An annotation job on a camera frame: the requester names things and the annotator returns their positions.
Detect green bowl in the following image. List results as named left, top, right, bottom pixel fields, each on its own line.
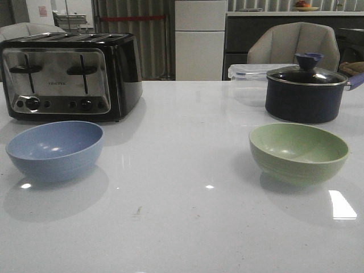
left=249, top=123, right=349, bottom=185

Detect blue bowl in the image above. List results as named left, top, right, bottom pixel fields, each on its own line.
left=6, top=121, right=104, bottom=182

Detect clear plastic food container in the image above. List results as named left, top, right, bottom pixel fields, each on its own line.
left=227, top=64, right=296, bottom=107

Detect white refrigerator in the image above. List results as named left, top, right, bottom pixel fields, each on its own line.
left=175, top=1, right=228, bottom=81

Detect dark kitchen counter cabinet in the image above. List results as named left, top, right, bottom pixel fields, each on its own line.
left=222, top=11, right=363, bottom=80

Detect black and steel toaster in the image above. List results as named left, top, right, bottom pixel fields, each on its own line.
left=1, top=32, right=143, bottom=122

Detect dark blue saucepan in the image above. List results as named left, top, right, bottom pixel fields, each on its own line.
left=265, top=73, right=363, bottom=124

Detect beige padded chair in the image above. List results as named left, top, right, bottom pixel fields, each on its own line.
left=247, top=22, right=340, bottom=71

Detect glass pot lid blue knob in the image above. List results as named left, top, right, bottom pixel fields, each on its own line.
left=266, top=53, right=348, bottom=86

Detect fruit plate on counter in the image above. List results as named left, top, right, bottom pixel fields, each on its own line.
left=293, top=0, right=319, bottom=12

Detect brown cloth at right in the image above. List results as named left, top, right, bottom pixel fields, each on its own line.
left=339, top=61, right=364, bottom=76

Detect white armchair at left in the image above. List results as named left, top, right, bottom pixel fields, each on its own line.
left=1, top=22, right=66, bottom=42

